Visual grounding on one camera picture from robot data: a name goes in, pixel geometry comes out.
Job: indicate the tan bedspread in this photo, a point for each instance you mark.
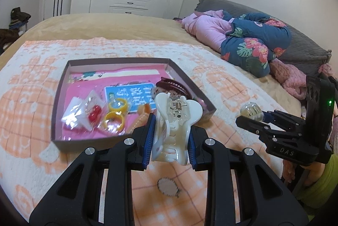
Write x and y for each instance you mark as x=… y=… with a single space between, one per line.
x=132 y=25

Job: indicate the dark red hair claw clip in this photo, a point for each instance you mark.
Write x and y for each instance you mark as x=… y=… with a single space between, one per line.
x=171 y=86

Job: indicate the dark folded clothes pile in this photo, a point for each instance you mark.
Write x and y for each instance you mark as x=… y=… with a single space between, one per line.
x=18 y=17

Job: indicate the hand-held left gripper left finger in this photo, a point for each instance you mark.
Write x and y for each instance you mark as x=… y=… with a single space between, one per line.
x=149 y=137

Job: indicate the grey blanket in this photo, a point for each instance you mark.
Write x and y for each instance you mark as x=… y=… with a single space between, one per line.
x=303 y=41

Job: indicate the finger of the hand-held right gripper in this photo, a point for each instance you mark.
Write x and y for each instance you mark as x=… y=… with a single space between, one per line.
x=285 y=117
x=250 y=124

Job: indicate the pink card pack blue label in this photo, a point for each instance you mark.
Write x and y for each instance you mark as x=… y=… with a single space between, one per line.
x=76 y=90

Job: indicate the person's right forearm green sleeve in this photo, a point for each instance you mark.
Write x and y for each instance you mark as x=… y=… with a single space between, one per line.
x=322 y=189

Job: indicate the orange comb hair clip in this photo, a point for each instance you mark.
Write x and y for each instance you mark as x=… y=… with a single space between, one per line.
x=144 y=113

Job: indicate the red bead earrings plastic bag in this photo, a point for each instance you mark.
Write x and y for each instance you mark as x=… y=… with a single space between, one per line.
x=93 y=113

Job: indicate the pink fluffy hair clip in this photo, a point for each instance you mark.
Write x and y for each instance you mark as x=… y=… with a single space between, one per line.
x=198 y=102

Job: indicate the dark brown cloth pile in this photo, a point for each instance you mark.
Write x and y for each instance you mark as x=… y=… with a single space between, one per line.
x=6 y=38

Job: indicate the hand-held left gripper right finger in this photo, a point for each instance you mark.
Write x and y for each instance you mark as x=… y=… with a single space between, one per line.
x=192 y=153

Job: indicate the shallow cardboard box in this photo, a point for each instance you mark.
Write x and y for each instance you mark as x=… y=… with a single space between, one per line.
x=92 y=145

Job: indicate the white hair claw clip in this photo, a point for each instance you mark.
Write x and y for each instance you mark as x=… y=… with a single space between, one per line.
x=171 y=136

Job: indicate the pink fuzzy garment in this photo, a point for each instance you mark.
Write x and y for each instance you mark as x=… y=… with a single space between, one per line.
x=290 y=75

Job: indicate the person's right hand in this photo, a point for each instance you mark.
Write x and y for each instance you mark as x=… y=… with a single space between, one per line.
x=289 y=170

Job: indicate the peach white patterned blanket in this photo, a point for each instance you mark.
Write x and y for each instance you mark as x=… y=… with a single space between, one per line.
x=39 y=109

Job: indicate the clear yellow bead ball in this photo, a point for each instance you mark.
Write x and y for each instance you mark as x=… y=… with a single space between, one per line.
x=252 y=109

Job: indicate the blue floral pillow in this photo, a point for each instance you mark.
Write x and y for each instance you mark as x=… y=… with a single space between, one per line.
x=253 y=43

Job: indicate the pink padded jacket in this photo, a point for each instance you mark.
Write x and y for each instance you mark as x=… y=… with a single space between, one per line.
x=208 y=28

